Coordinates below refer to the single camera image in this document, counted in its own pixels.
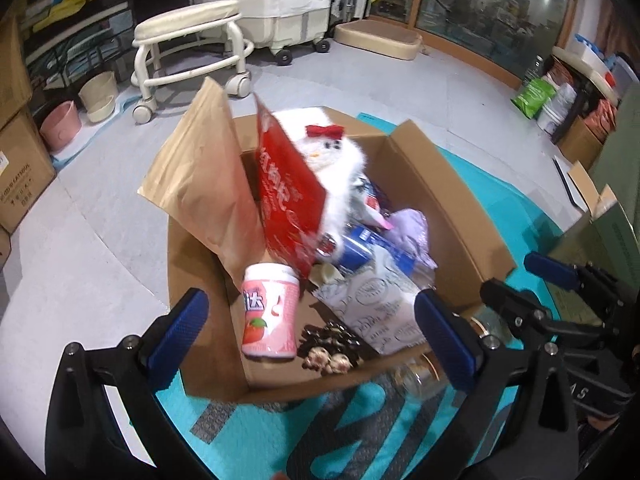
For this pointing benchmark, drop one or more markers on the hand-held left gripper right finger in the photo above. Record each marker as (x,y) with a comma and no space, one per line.
(445,340)

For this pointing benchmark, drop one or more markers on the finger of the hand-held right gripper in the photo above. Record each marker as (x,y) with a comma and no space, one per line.
(550,265)
(510,305)

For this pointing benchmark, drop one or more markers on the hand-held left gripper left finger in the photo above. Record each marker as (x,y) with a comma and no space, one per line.
(180,330)

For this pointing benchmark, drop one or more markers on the clear jar brown label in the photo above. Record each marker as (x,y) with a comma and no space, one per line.
(420,377)

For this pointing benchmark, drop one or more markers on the pink gum bottle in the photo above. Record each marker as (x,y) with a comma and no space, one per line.
(270,320)

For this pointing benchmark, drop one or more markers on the clear jar blue label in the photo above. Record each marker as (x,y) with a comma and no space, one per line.
(360,250)

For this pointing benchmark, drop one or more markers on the green printed cardboard box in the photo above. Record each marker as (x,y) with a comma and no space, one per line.
(620,240)

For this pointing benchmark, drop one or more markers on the white patterned snack packet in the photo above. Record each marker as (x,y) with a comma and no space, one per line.
(375,305)

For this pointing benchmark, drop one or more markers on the teal floor mat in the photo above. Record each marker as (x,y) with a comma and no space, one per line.
(500,195)

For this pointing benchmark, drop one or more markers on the small brown cardboard box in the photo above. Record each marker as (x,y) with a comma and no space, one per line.
(580,142)

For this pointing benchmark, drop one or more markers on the brown paper bag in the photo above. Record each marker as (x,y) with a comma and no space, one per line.
(200,190)

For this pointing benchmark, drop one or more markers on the white pink snack packet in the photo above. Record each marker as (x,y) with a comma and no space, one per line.
(372,200)

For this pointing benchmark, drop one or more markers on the white plastic bag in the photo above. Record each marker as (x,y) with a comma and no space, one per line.
(557,107)

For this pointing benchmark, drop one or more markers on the red packaging bags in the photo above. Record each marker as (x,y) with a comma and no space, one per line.
(602,115)

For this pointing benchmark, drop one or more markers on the red snack packet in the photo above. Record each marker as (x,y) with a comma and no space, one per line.
(287,200)

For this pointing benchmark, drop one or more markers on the green plastic bag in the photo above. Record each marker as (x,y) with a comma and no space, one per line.
(535,95)

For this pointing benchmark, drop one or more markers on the white plush cat glove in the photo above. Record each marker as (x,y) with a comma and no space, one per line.
(345,160)

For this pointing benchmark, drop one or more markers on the white storage box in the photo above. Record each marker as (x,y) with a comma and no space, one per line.
(600,52)

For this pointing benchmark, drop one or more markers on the black print cardboard box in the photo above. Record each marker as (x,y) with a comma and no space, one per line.
(25,175)

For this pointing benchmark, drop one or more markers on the pink plastic bowl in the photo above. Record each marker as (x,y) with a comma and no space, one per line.
(60,125)

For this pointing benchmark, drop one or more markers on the beige plastic bowl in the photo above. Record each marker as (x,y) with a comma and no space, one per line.
(100,97)

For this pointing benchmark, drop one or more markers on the beige tray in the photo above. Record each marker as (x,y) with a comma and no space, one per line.
(375,35)

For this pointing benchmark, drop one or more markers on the black shelf rack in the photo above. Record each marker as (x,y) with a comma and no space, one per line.
(100,45)

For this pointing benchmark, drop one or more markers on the green logo cardboard box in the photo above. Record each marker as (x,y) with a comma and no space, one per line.
(12,75)

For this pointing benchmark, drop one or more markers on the white wheeled stool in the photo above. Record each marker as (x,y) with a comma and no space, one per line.
(190,17)

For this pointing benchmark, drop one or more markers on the yellow cloth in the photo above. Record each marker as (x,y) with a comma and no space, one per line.
(75,7)

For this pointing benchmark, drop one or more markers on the white covered cart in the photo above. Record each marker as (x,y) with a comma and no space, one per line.
(280,0)

